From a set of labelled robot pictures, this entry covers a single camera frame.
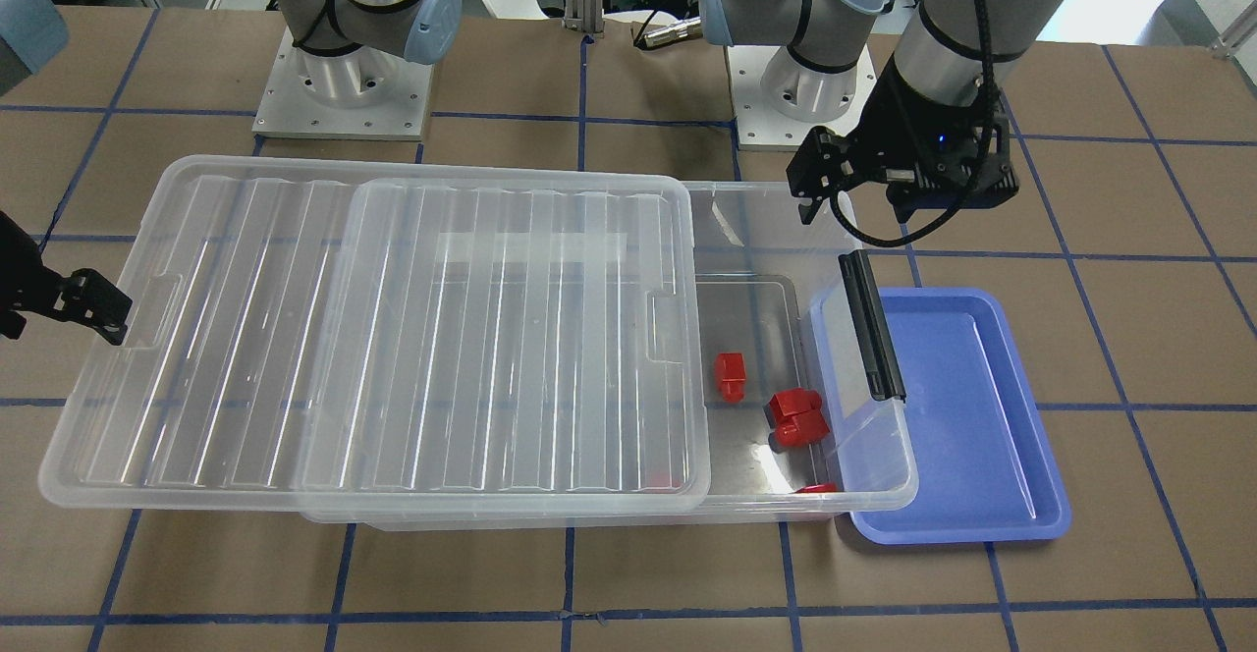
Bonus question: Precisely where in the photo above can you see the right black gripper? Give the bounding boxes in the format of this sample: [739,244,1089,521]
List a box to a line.
[1,212,132,345]

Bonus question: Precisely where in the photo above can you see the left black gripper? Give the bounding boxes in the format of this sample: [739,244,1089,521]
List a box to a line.
[786,69,1019,226]

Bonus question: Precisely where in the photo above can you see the clear plastic box lid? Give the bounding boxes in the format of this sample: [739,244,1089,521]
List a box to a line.
[36,155,711,521]

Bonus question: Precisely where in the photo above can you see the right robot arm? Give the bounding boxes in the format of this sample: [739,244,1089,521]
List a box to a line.
[1,0,463,345]

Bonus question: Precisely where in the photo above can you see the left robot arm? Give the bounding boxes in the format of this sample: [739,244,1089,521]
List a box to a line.
[696,0,1063,241]

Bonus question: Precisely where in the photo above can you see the red block small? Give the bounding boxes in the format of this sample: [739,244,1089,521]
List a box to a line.
[713,352,748,405]

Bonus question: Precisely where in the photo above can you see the red block large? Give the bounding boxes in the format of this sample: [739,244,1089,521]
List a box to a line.
[766,388,832,454]

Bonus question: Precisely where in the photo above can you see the clear plastic storage box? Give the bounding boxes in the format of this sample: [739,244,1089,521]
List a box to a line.
[295,175,918,531]

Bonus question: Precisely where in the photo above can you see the red block front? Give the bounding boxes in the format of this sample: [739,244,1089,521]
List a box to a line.
[642,471,683,492]
[794,482,840,495]

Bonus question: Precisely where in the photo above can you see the blue plastic tray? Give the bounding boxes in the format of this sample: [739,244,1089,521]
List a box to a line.
[852,286,1072,546]

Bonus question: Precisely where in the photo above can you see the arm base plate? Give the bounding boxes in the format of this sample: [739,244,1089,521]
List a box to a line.
[251,30,435,141]
[727,45,876,152]

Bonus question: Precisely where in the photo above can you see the black box latch handle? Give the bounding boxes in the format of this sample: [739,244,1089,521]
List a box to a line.
[838,249,906,402]

